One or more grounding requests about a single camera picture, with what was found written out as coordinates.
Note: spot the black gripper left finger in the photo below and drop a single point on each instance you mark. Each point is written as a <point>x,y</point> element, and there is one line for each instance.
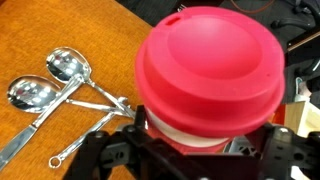
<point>113,153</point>

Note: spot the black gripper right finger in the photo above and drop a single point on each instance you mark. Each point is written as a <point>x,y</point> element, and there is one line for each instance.
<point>286,153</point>

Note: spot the black chair base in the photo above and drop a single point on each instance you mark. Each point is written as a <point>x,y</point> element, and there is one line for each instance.
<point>300,23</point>

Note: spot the silver spoon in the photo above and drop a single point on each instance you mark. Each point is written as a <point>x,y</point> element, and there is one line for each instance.
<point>68,65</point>
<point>33,94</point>

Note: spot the orange fabric sofa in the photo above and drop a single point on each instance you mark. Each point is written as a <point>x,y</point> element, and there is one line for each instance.
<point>66,30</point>

